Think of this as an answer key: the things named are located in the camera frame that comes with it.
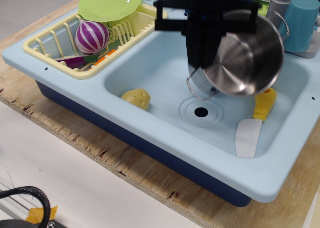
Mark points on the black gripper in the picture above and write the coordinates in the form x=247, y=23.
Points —
x=208, y=21

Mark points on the stainless steel pot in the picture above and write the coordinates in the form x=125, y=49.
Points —
x=246, y=64

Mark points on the light blue toy sink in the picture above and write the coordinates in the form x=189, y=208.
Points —
x=195, y=138

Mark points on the grey toy faucet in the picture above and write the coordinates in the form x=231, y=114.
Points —
x=280, y=1

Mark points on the orange toy carrot piece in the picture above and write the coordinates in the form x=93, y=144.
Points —
x=103, y=58

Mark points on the toy potato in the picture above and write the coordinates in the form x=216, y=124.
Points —
x=138, y=97

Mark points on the teal plastic cup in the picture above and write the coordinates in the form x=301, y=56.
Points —
x=299, y=21

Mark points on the green plastic plate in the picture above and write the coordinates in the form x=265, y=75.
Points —
x=107, y=10

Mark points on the purple striped toy onion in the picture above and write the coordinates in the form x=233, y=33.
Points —
x=91, y=37

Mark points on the cream dish drying rack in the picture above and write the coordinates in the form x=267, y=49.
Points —
x=58, y=40

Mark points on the purple toy eggplant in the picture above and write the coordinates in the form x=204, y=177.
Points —
x=76, y=61

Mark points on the plywood board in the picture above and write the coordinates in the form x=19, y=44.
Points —
x=98, y=181

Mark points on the yellow tape piece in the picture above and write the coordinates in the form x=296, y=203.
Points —
x=36, y=215

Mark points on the yellow handled toy knife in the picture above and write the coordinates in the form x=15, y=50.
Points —
x=248, y=130

